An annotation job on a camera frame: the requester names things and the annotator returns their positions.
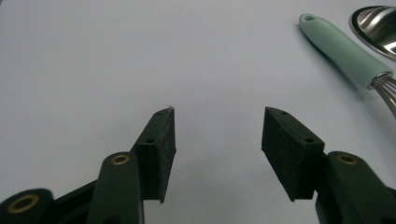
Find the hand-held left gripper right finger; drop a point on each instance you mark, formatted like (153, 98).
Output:
(295, 155)

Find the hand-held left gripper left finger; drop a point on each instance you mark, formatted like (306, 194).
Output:
(155, 155)

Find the stainless steel bowl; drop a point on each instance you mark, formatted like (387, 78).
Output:
(376, 28)

